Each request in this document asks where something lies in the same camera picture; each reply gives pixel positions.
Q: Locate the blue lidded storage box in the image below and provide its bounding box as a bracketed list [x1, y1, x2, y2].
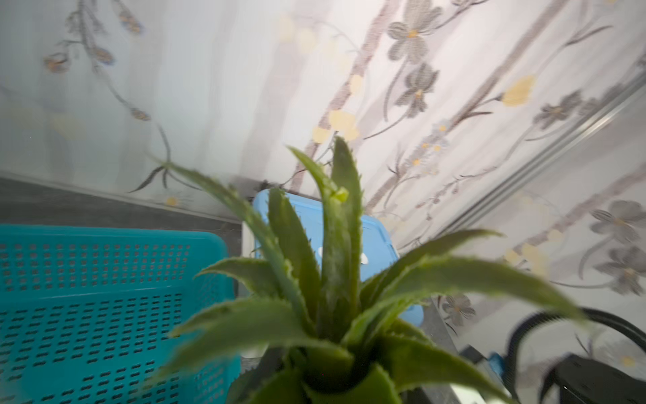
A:
[241, 188, 425, 328]

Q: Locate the teal plastic basket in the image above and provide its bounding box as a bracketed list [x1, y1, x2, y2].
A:
[1, 225, 241, 403]

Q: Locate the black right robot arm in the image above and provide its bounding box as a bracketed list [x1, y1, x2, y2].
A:
[501, 308, 645, 403]

